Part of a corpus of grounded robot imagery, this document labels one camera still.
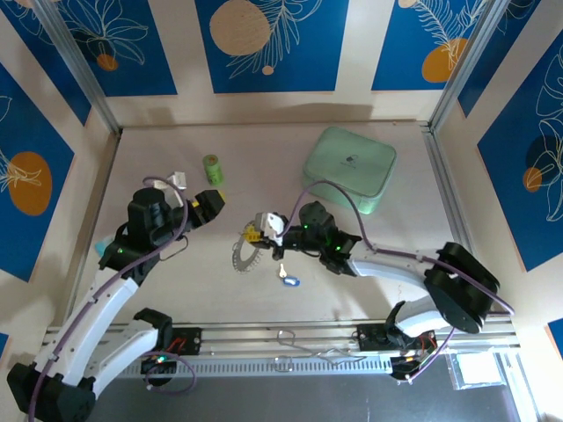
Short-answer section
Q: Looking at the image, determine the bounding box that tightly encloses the metal key holder with rings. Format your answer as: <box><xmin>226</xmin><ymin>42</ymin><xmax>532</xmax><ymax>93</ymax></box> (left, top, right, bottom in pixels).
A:
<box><xmin>230</xmin><ymin>226</ymin><xmax>267</xmax><ymax>275</ymax></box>

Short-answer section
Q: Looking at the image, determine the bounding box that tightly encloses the key with blue tag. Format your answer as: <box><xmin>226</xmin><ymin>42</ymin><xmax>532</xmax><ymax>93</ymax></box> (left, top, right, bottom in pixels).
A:
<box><xmin>276</xmin><ymin>262</ymin><xmax>303</xmax><ymax>288</ymax></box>

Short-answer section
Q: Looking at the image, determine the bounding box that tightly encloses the green can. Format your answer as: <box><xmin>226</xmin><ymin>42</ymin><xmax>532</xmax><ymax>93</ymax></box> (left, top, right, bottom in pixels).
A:
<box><xmin>201</xmin><ymin>153</ymin><xmax>226</xmax><ymax>186</ymax></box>

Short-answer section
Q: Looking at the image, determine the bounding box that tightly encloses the light blue wipes packet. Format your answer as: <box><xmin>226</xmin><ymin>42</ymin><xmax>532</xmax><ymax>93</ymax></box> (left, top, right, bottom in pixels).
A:
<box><xmin>95</xmin><ymin>236</ymin><xmax>116</xmax><ymax>260</ymax></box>

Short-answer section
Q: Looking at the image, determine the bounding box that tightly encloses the mint green zip pouch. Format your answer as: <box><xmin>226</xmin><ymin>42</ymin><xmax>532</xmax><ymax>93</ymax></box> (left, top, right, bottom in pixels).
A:
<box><xmin>301</xmin><ymin>126</ymin><xmax>398</xmax><ymax>215</ymax></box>

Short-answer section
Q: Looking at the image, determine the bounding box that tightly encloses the black controller board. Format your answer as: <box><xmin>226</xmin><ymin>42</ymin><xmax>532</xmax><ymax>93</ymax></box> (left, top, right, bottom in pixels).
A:
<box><xmin>139</xmin><ymin>354</ymin><xmax>178</xmax><ymax>375</ymax></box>
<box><xmin>390</xmin><ymin>354</ymin><xmax>426</xmax><ymax>382</ymax></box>

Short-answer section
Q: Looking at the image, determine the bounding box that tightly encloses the clear plastic bag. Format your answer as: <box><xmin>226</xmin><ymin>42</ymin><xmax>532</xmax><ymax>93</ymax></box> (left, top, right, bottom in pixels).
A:
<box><xmin>446</xmin><ymin>353</ymin><xmax>507</xmax><ymax>391</ymax></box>

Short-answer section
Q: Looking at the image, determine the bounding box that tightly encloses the aluminium side rail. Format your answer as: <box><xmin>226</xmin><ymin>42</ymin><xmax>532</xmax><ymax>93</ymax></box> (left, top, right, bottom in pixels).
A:
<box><xmin>420</xmin><ymin>125</ymin><xmax>479</xmax><ymax>282</ymax></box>
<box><xmin>65</xmin><ymin>129</ymin><xmax>122</xmax><ymax>317</ymax></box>

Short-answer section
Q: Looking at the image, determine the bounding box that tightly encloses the bent metal wire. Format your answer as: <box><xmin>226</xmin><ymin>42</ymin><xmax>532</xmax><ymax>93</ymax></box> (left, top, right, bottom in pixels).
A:
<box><xmin>274</xmin><ymin>328</ymin><xmax>369</xmax><ymax>366</ymax></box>

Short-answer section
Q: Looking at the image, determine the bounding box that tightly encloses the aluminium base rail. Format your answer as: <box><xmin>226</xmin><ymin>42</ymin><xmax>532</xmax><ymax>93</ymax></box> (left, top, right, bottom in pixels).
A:
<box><xmin>43</xmin><ymin>319</ymin><xmax>524</xmax><ymax>356</ymax></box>

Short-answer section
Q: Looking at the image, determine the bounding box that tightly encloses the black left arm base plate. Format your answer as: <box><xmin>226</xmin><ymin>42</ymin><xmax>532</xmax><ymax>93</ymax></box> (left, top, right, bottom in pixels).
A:
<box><xmin>169</xmin><ymin>327</ymin><xmax>203</xmax><ymax>356</ymax></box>

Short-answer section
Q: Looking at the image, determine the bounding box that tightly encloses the perforated metal cable duct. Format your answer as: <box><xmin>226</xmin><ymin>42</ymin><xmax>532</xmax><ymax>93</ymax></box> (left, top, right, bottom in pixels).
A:
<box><xmin>77</xmin><ymin>354</ymin><xmax>397</xmax><ymax>379</ymax></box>

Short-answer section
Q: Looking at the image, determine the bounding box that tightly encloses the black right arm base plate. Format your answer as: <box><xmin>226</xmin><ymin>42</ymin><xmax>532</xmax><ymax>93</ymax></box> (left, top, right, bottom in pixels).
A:
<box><xmin>356</xmin><ymin>323</ymin><xmax>397</xmax><ymax>353</ymax></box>

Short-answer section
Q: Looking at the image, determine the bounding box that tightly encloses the blue floral wall poster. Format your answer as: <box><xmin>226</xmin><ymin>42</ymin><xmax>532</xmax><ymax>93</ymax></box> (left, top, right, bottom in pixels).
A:
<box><xmin>0</xmin><ymin>63</ymin><xmax>76</xmax><ymax>283</ymax></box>
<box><xmin>0</xmin><ymin>0</ymin><xmax>92</xmax><ymax>127</ymax></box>
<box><xmin>477</xmin><ymin>41</ymin><xmax>563</xmax><ymax>273</ymax></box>
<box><xmin>547</xmin><ymin>319</ymin><xmax>563</xmax><ymax>353</ymax></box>
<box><xmin>194</xmin><ymin>0</ymin><xmax>352</xmax><ymax>95</ymax></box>
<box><xmin>371</xmin><ymin>0</ymin><xmax>490</xmax><ymax>92</ymax></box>
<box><xmin>65</xmin><ymin>0</ymin><xmax>179</xmax><ymax>98</ymax></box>
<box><xmin>457</xmin><ymin>0</ymin><xmax>563</xmax><ymax>119</ymax></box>

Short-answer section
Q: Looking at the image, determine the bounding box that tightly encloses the purple looped cable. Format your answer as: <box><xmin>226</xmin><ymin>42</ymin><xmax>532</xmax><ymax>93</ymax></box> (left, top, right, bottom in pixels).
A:
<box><xmin>143</xmin><ymin>350</ymin><xmax>197</xmax><ymax>399</ymax></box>

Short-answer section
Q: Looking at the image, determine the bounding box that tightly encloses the aluminium frame post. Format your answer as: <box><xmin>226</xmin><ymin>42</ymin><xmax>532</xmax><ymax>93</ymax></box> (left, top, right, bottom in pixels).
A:
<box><xmin>428</xmin><ymin>0</ymin><xmax>507</xmax><ymax>133</ymax></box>
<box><xmin>31</xmin><ymin>0</ymin><xmax>123</xmax><ymax>135</ymax></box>

